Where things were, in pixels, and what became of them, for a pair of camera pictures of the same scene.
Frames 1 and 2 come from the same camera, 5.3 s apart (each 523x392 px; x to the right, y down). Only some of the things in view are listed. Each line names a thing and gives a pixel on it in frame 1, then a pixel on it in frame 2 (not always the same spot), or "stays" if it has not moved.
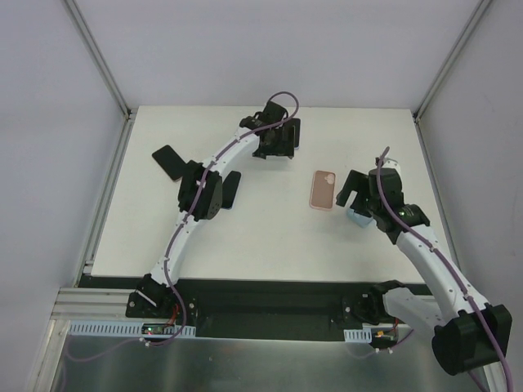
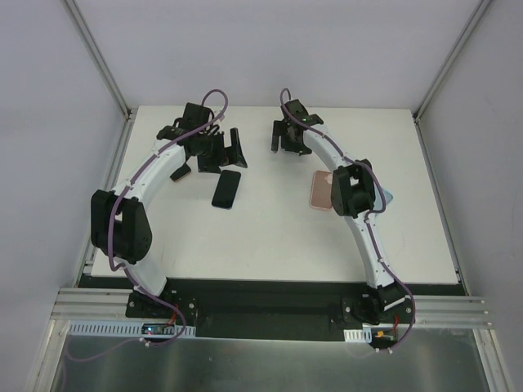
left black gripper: (279, 145) → (221, 153)
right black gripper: (357, 193) → (287, 136)
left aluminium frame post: (128, 113) stays
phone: (323, 189) stays
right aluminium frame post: (477, 12) stays
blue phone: (229, 189) stays
